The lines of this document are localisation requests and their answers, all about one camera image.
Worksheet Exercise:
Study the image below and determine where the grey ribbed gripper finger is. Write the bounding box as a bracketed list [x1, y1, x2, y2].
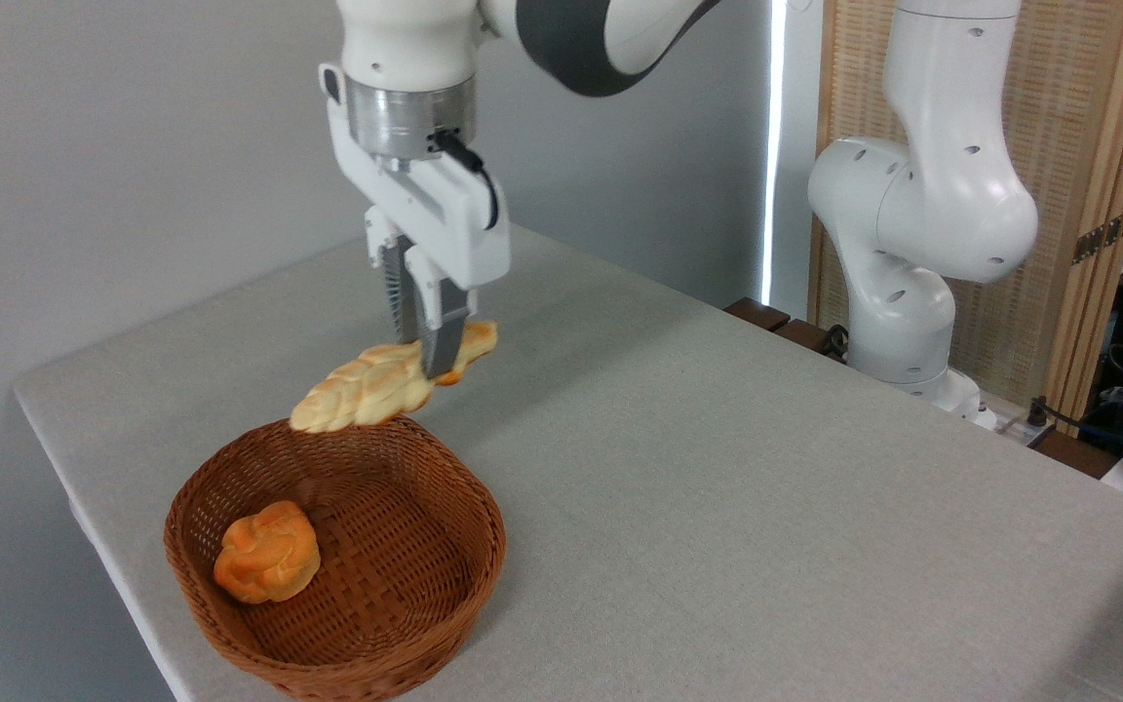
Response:
[365, 207, 423, 345]
[404, 244, 477, 381]

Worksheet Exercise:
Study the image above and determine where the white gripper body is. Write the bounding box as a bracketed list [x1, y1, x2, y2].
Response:
[319, 63, 512, 292]

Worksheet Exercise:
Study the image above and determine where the long braided golden bread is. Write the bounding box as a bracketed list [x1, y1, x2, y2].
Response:
[289, 321, 499, 435]

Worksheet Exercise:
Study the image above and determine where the brown woven wicker basket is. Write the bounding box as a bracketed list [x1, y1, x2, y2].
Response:
[164, 414, 507, 702]

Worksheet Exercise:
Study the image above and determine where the round orange bread roll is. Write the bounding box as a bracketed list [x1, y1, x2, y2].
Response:
[213, 501, 321, 605]

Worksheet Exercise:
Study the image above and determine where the dark brown wooden slat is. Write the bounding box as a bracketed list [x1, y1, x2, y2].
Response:
[775, 319, 847, 365]
[724, 297, 793, 333]
[1027, 429, 1120, 480]

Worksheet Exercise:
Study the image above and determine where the grey fabric table cover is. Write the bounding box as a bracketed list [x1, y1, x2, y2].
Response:
[13, 222, 1123, 702]

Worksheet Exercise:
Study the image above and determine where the black metal screen hinge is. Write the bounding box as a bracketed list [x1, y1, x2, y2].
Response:
[1072, 207, 1123, 265]

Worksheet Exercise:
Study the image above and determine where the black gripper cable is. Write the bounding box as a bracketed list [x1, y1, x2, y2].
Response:
[429, 128, 502, 232]

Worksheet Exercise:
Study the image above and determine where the rattan screen with wood frame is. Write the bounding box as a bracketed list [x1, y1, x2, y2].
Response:
[818, 0, 1123, 422]

